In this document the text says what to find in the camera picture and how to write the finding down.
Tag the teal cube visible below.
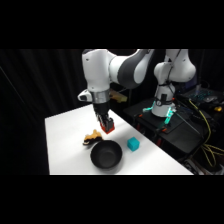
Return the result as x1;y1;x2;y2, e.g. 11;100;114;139
126;136;141;152

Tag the black curtain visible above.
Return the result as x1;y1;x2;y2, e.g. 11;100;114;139
0;49;94;176

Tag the tan camera mount plate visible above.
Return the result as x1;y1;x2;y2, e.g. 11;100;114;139
109;91;129;104

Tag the red cube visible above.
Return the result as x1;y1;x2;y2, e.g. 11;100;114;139
99;120;116;136

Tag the brown yellow plush toy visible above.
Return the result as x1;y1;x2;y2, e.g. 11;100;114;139
82;128;104;146

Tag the yellow cable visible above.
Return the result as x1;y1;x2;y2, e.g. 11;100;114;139
187;98;224;168

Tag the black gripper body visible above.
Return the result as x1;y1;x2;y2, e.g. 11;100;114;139
92;100;112;119

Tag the black bowl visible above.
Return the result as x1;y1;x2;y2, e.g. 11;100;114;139
90;139;124;172

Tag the black robot stand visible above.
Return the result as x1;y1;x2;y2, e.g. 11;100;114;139
123;97;216;159

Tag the black electronics box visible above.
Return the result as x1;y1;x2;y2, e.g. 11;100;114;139
178;83;224;113

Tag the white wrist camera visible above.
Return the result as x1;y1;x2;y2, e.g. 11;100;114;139
77;89;92;102

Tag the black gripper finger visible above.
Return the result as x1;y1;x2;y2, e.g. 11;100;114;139
105;114;116;130
95;115;106;130

